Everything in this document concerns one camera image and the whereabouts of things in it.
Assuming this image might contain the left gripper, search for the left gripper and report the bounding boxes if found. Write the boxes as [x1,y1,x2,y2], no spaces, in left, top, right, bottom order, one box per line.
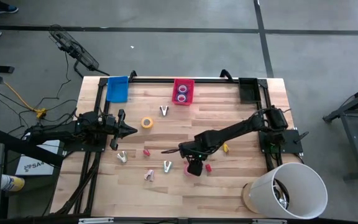
[106,108,138,151]

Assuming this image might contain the yellow tape roll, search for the yellow tape roll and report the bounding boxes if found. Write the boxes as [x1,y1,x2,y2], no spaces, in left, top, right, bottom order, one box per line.
[140,116,154,129]

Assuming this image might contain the red plastic basket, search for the red plastic basket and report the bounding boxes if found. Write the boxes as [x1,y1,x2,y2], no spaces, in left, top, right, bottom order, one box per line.
[172,78,195,106]

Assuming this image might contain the blue plastic basket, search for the blue plastic basket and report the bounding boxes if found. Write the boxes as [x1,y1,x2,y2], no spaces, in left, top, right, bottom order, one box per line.
[106,75,129,104]

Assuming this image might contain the wooden lamp base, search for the wooden lamp base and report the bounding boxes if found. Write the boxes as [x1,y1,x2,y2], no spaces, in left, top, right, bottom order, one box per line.
[241,182,260,214]

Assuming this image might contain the white lamp shade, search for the white lamp shade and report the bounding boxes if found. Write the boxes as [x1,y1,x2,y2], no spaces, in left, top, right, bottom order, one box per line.
[249,162,328,220]

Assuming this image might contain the black plastic basket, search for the black plastic basket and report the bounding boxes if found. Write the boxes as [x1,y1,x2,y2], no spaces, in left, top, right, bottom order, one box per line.
[238,77,262,105]

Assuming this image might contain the white cardboard box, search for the white cardboard box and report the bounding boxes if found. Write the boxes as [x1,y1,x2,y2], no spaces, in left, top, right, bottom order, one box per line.
[14,139,62,177]

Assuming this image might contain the black diagonal brace beam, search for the black diagonal brace beam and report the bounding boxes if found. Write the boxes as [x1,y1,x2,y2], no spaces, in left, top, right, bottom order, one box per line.
[0,128,65,167]

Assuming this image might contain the yellow and white can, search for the yellow and white can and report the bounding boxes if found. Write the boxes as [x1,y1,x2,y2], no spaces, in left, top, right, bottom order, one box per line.
[0,174,25,192]

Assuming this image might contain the black aluminium table frame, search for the black aluminium table frame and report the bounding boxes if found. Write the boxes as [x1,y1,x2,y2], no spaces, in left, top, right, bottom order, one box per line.
[50,76,284,216]

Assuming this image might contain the black horizontal rail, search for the black horizontal rail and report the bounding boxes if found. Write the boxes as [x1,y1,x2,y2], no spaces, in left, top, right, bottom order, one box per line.
[0,215,358,224]

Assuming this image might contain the black floor cable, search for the black floor cable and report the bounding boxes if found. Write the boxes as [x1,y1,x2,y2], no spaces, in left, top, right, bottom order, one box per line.
[0,51,79,138]

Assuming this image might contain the yellow floor cable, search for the yellow floor cable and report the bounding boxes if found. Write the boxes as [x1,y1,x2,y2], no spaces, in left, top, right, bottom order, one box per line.
[0,64,48,119]

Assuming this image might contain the silver rail bracket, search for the silver rail bracket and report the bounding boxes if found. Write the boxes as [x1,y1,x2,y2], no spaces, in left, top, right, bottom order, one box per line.
[251,218,288,224]
[78,217,115,224]

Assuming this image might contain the lamp inner wire fitting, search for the lamp inner wire fitting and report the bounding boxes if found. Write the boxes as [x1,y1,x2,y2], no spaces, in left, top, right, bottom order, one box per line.
[272,179,291,210]

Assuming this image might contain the black wire floor fan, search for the black wire floor fan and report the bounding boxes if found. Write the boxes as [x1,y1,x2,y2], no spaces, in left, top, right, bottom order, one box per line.
[48,24,110,78]

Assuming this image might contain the black side desk frame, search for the black side desk frame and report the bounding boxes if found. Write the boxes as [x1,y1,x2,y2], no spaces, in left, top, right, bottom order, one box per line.
[322,79,358,182]

